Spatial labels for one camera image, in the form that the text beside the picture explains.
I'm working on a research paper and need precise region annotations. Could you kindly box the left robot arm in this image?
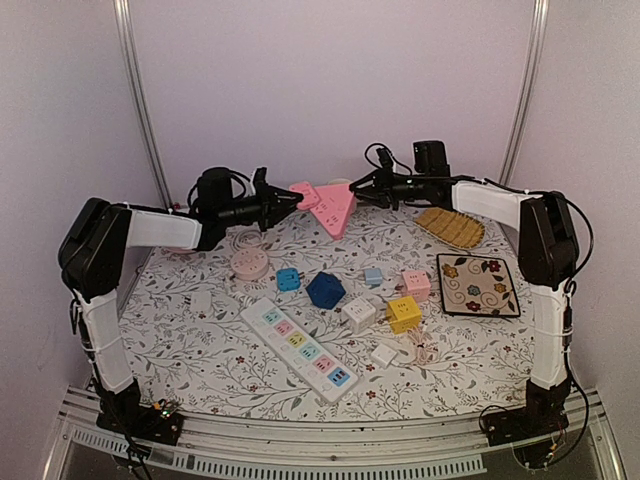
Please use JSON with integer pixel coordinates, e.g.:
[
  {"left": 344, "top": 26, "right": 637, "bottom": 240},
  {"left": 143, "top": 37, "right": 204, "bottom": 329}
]
[{"left": 58, "top": 167, "right": 359, "bottom": 434}]

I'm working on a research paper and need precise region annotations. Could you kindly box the pink wedge power socket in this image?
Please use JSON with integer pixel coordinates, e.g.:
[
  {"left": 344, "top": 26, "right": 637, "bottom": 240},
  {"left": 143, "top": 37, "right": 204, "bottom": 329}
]
[{"left": 289, "top": 182, "right": 356, "bottom": 240}]

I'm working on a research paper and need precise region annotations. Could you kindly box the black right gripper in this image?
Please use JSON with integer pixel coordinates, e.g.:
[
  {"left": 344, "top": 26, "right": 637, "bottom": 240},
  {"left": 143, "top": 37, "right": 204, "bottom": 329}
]
[{"left": 354, "top": 164, "right": 432, "bottom": 210}]

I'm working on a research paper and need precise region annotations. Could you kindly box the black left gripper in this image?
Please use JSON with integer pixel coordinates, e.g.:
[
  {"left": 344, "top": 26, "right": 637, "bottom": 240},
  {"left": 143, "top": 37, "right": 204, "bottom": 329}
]
[{"left": 219, "top": 181, "right": 305, "bottom": 232}]

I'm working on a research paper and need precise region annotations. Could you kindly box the aluminium corner post right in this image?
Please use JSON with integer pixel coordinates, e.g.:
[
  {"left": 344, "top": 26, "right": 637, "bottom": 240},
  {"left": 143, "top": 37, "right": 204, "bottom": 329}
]
[{"left": 498, "top": 0, "right": 550, "bottom": 186}]

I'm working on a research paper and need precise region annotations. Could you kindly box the pink coiled cable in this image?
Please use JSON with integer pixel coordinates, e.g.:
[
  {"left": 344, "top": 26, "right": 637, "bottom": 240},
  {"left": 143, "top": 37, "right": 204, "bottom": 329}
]
[{"left": 230, "top": 232, "right": 266, "bottom": 254}]

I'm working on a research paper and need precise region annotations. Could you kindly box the white multicolour power strip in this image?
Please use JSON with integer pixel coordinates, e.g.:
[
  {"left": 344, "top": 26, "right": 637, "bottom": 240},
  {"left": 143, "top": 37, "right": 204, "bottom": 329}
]
[{"left": 240, "top": 298, "right": 359, "bottom": 404}]

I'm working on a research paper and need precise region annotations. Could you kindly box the pink bundled charger cable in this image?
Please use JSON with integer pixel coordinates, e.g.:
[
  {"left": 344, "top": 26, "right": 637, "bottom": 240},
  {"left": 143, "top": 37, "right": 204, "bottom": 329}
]
[{"left": 404, "top": 327, "right": 444, "bottom": 369}]

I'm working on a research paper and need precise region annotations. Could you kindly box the dark blue cube socket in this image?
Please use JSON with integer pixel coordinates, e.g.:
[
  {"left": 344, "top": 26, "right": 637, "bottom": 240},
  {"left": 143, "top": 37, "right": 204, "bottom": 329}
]
[{"left": 306, "top": 272, "right": 346, "bottom": 310}]

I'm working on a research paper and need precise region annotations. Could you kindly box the round pink socket base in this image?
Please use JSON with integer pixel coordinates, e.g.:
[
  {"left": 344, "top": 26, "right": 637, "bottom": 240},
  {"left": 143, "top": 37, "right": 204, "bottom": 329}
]
[{"left": 230, "top": 248, "right": 269, "bottom": 281}]

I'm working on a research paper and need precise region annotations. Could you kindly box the pale blue cube plug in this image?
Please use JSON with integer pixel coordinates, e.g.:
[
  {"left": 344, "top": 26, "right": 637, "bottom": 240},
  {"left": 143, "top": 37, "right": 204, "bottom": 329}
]
[{"left": 363, "top": 268, "right": 384, "bottom": 286}]

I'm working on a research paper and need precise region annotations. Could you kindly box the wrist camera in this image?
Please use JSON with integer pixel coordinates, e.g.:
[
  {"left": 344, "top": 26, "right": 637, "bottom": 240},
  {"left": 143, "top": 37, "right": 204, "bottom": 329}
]
[
  {"left": 196, "top": 167, "right": 233, "bottom": 208},
  {"left": 413, "top": 140, "right": 450, "bottom": 177}
]

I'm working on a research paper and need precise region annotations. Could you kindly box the aluminium front rail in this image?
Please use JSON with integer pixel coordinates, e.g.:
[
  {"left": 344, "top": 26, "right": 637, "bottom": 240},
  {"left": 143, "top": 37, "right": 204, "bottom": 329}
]
[{"left": 43, "top": 388, "right": 634, "bottom": 479}]

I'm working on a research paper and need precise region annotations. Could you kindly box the yellow cube socket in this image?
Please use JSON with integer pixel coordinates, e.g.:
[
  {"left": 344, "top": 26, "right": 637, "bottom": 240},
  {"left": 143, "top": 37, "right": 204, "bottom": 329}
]
[{"left": 385, "top": 296, "right": 422, "bottom": 335}]

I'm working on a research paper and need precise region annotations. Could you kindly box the pink cube socket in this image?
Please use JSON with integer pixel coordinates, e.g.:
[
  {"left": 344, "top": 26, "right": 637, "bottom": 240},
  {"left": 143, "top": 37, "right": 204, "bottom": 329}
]
[{"left": 401, "top": 270, "right": 431, "bottom": 303}]

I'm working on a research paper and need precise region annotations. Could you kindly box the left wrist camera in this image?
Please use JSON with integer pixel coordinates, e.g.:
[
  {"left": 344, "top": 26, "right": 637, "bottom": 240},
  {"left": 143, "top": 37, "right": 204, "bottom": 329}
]
[{"left": 196, "top": 167, "right": 233, "bottom": 208}]

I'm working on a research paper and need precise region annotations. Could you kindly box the aluminium corner post left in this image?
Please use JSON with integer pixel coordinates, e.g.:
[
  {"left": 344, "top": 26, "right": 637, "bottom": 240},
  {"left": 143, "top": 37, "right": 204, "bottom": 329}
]
[{"left": 113, "top": 0, "right": 173, "bottom": 208}]

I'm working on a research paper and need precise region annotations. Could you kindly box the white ceramic mug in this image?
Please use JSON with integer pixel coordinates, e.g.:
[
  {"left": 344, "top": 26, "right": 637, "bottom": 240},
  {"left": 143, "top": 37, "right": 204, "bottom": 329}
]
[{"left": 328, "top": 178, "right": 351, "bottom": 185}]

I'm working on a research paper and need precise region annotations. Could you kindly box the white flat charger adapter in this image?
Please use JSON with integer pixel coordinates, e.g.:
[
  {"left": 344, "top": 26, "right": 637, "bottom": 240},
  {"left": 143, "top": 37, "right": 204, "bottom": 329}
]
[{"left": 370, "top": 344, "right": 398, "bottom": 369}]

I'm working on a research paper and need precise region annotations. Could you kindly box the white tiger cube socket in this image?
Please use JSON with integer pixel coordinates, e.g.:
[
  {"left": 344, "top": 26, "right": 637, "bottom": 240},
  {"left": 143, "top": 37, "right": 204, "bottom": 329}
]
[{"left": 341, "top": 297, "right": 377, "bottom": 334}]

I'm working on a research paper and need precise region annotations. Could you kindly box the aluminium corner post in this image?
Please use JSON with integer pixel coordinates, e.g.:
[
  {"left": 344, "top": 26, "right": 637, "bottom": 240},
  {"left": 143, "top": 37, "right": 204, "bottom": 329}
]
[
  {"left": 113, "top": 0, "right": 173, "bottom": 208},
  {"left": 498, "top": 0, "right": 550, "bottom": 186}
]

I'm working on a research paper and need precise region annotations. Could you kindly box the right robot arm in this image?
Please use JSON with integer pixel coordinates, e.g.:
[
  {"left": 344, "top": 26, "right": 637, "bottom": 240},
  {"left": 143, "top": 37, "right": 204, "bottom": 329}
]
[{"left": 354, "top": 169, "right": 579, "bottom": 436}]

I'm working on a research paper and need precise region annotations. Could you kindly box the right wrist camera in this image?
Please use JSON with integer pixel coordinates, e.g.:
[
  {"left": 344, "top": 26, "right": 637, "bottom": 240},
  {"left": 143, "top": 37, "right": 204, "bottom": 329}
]
[{"left": 413, "top": 140, "right": 450, "bottom": 177}]

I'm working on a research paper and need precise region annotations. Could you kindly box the woven bamboo tray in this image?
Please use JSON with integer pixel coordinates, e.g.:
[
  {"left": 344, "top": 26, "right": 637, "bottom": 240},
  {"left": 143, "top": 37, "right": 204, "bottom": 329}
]
[{"left": 415, "top": 207, "right": 485, "bottom": 250}]

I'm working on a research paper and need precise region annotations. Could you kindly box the light blue cube plug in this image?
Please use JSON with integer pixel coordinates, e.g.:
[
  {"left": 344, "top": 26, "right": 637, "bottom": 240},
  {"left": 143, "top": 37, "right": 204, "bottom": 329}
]
[{"left": 276, "top": 268, "right": 304, "bottom": 292}]

